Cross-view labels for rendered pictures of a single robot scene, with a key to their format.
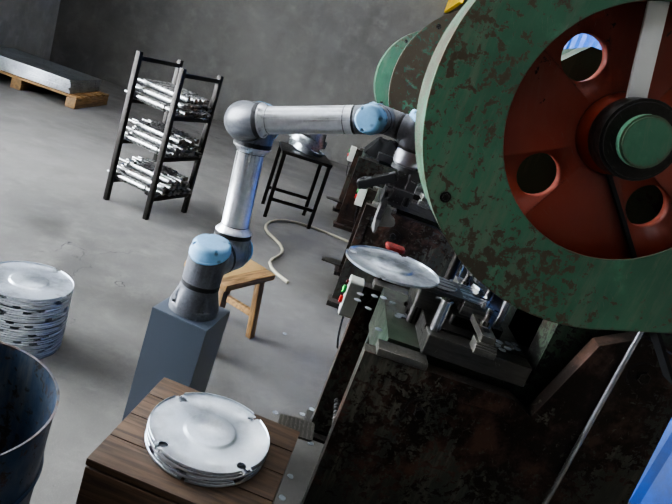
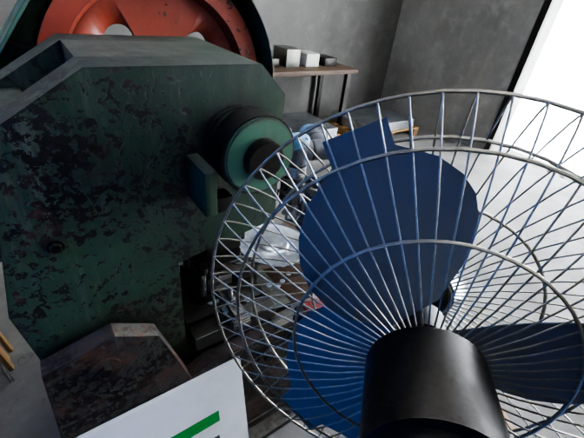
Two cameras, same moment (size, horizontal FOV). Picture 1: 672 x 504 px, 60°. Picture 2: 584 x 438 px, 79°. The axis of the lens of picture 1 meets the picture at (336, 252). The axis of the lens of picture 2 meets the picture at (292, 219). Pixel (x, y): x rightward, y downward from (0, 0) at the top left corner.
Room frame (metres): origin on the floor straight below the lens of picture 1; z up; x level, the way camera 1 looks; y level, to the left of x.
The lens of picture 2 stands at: (2.65, -0.77, 1.65)
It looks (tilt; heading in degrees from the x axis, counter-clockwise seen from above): 33 degrees down; 145
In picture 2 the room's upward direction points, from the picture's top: 7 degrees clockwise
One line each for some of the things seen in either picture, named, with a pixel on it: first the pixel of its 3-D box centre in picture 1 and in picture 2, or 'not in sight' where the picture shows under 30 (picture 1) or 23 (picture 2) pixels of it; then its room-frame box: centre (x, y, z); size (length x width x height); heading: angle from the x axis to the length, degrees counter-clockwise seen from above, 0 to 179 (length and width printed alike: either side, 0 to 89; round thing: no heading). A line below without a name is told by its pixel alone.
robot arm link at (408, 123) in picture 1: (416, 131); (298, 149); (1.67, -0.10, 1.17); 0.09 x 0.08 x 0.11; 77
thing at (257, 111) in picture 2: not in sight; (240, 155); (1.94, -0.44, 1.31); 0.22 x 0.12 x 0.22; 94
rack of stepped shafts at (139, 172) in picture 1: (162, 137); not in sight; (3.69, 1.30, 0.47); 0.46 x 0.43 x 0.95; 74
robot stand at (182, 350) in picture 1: (175, 370); not in sight; (1.63, 0.35, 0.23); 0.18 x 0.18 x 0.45; 83
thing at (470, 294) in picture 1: (472, 302); (211, 268); (1.69, -0.44, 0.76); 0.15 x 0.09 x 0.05; 4
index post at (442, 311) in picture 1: (441, 313); not in sight; (1.51, -0.33, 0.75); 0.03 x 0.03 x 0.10; 4
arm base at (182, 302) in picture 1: (197, 294); not in sight; (1.63, 0.35, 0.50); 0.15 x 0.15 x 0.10
